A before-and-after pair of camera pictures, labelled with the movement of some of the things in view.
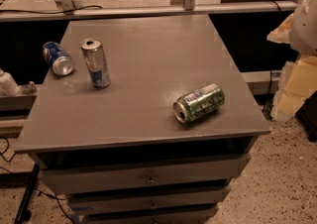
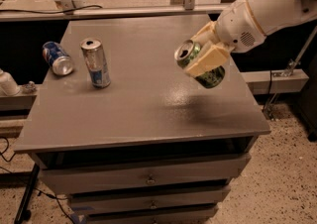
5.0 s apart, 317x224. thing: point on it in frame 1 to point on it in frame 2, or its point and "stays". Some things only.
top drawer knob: (151, 181) stays
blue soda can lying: (57, 58) stays
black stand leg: (24, 211) stays
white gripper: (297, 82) to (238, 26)
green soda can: (198, 103) to (186, 52)
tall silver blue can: (97, 61) stays
